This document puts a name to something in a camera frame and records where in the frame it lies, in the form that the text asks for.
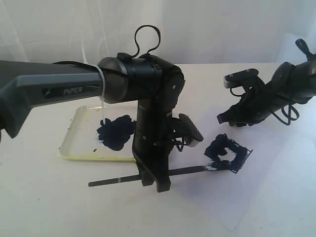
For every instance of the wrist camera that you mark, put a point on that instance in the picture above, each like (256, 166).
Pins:
(189, 131)
(248, 78)

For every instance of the black paintbrush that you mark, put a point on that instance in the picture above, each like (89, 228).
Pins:
(145, 176)

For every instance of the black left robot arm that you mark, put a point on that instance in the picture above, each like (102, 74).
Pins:
(151, 81)

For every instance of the white paper with square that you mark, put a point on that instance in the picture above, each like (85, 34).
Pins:
(280, 171)

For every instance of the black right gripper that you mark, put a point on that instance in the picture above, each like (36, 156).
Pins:
(252, 109)

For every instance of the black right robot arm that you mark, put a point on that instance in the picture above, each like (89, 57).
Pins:
(290, 85)

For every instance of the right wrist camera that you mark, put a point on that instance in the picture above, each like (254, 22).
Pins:
(248, 78)

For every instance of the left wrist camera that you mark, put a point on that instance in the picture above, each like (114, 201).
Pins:
(189, 131)

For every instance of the white paint tray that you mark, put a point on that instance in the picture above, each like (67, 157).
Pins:
(81, 140)

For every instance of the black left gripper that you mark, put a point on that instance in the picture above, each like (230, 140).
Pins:
(152, 163)

